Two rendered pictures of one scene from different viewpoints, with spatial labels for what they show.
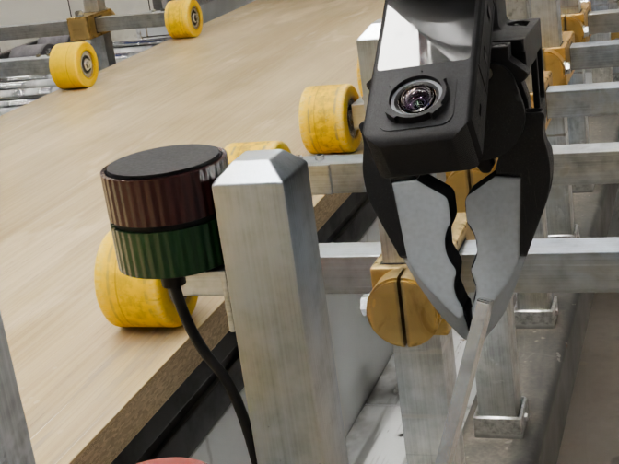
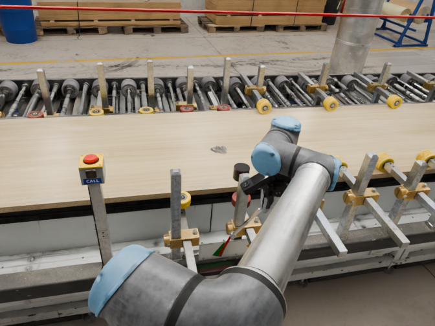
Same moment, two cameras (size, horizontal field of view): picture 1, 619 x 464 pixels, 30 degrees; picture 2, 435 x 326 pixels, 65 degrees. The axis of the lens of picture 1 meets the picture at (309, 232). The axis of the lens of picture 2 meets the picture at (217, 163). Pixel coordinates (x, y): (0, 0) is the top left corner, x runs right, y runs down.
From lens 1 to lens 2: 0.95 m
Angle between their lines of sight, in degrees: 51
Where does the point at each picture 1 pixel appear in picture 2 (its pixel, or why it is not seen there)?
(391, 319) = not seen: hidden behind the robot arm
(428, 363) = not seen: hidden behind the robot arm
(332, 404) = (244, 204)
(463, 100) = (247, 188)
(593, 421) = not seen: outside the picture
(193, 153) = (245, 169)
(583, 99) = (422, 200)
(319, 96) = (380, 156)
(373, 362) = (360, 211)
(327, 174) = (342, 174)
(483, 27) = (261, 182)
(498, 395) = (338, 231)
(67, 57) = (391, 99)
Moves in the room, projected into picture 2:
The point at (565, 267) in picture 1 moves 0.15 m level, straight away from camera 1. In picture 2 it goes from (317, 218) to (349, 211)
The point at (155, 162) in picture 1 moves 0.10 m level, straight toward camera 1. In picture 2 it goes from (240, 167) to (219, 176)
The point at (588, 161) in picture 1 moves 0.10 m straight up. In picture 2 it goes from (373, 210) to (382, 191)
